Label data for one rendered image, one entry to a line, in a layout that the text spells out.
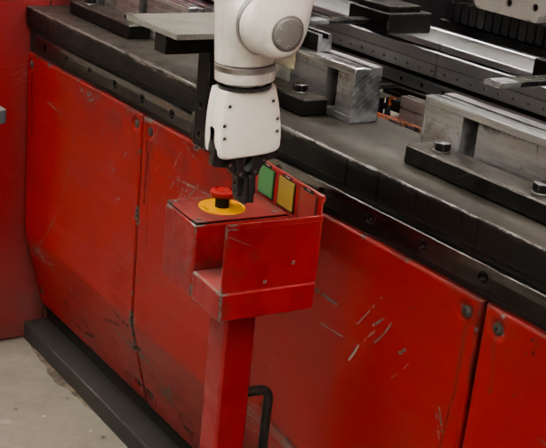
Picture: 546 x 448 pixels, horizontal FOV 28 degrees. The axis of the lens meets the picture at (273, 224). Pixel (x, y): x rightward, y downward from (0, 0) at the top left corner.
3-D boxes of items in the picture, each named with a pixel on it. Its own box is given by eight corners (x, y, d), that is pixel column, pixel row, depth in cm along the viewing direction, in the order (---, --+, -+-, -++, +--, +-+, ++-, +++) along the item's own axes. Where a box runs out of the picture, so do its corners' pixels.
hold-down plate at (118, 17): (68, 12, 260) (69, 0, 259) (90, 12, 263) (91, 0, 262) (128, 39, 237) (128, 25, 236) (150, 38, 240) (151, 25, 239)
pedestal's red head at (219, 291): (161, 271, 175) (168, 162, 169) (250, 260, 183) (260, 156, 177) (218, 324, 159) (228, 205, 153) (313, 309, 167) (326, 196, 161)
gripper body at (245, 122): (264, 66, 159) (262, 140, 163) (199, 73, 154) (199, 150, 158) (290, 78, 153) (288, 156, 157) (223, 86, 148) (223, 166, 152)
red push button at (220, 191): (204, 207, 171) (205, 185, 170) (227, 204, 173) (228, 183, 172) (215, 216, 168) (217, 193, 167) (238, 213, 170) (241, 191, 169)
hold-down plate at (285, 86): (210, 76, 212) (211, 60, 211) (234, 75, 215) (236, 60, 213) (301, 116, 189) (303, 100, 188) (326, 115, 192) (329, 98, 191)
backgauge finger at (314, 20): (285, 23, 210) (286, -4, 208) (390, 20, 224) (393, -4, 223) (322, 36, 201) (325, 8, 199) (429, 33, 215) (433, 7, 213)
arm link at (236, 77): (260, 51, 158) (260, 71, 159) (204, 57, 154) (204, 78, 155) (289, 64, 151) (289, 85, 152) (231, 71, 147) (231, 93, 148)
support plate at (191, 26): (125, 19, 195) (125, 13, 195) (251, 17, 210) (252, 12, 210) (176, 40, 182) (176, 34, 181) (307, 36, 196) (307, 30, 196)
